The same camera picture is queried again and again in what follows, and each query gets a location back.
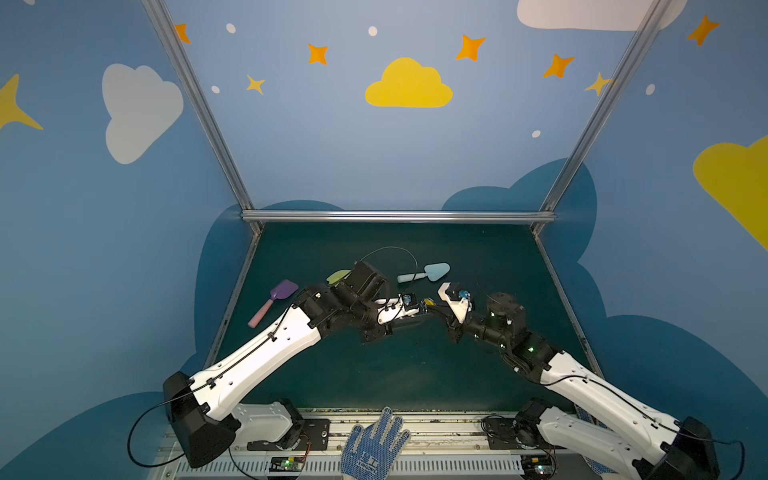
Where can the light blue toy shovel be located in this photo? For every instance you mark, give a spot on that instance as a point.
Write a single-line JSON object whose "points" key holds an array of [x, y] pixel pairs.
{"points": [[432, 272]]}

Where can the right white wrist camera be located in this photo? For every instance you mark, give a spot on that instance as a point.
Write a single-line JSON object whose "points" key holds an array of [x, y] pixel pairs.
{"points": [[458, 299]]}

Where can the aluminium rear frame bar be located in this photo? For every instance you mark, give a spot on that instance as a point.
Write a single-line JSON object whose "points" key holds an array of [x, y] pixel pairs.
{"points": [[467, 217]]}

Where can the left aluminium frame post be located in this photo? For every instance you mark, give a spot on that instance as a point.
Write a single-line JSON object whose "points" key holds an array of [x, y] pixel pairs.
{"points": [[162, 22]]}

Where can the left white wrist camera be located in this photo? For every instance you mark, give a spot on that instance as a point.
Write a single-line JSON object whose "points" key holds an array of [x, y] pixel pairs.
{"points": [[391, 309]]}

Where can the aluminium frame post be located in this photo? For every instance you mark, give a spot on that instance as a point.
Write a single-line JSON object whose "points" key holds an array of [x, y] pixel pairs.
{"points": [[162, 22], [642, 40]]}

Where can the green circuit board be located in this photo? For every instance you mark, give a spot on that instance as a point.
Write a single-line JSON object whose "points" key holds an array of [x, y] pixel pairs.
{"points": [[537, 468], [286, 465]]}

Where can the left green circuit board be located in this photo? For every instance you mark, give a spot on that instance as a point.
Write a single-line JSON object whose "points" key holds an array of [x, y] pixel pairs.
{"points": [[286, 465]]}

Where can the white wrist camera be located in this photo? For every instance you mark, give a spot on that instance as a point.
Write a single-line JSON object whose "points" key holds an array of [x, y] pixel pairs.
{"points": [[391, 309], [458, 299]]}

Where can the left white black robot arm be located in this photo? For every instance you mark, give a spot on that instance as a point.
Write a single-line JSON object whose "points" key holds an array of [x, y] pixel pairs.
{"points": [[200, 408]]}

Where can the purple pink toy shovel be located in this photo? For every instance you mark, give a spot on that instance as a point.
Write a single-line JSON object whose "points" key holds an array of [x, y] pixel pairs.
{"points": [[281, 291]]}

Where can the right green circuit board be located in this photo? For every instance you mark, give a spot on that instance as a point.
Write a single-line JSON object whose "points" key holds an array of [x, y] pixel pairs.
{"points": [[537, 468]]}

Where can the green toy shovel wooden handle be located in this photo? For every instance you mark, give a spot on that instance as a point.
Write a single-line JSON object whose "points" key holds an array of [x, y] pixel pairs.
{"points": [[337, 276]]}

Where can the blue dotted glove centre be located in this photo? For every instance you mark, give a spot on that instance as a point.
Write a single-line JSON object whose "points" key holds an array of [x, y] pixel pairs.
{"points": [[371, 451]]}

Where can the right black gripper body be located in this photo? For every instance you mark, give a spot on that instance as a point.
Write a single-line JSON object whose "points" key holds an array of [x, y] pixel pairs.
{"points": [[455, 321]]}

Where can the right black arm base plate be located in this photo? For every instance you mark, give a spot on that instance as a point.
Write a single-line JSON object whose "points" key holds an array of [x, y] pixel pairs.
{"points": [[510, 433]]}

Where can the aluminium front rail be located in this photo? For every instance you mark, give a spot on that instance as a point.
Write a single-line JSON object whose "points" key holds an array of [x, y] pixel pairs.
{"points": [[443, 445]]}

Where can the right aluminium frame post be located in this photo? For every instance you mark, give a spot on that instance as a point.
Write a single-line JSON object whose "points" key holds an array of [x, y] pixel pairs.
{"points": [[642, 40]]}

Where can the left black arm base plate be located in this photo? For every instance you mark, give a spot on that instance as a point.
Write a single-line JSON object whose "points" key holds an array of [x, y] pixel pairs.
{"points": [[313, 433]]}

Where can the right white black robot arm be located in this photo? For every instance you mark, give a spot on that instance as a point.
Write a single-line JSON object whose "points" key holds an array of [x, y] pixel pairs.
{"points": [[625, 435]]}

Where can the blue dotted glove right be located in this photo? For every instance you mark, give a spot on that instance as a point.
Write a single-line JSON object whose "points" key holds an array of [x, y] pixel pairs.
{"points": [[596, 467]]}

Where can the blue dotted glove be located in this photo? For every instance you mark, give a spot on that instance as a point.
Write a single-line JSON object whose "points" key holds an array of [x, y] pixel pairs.
{"points": [[596, 467], [371, 451]]}

